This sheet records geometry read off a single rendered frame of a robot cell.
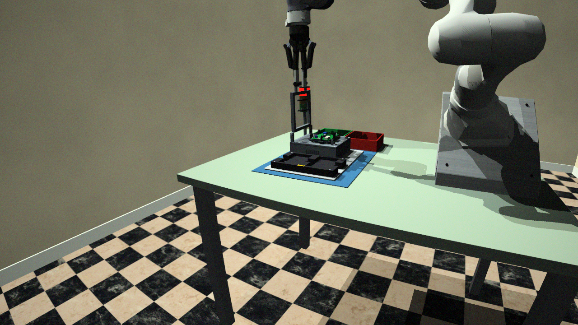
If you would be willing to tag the green circuit board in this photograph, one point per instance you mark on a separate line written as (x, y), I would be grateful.
(325, 136)

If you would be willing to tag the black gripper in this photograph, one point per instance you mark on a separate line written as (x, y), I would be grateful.
(299, 40)

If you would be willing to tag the red open-top bin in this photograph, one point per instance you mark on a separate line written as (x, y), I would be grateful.
(367, 141)

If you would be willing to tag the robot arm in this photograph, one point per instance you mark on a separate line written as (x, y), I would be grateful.
(487, 47)

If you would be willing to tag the green open-top bin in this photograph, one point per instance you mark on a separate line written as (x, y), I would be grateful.
(339, 132)

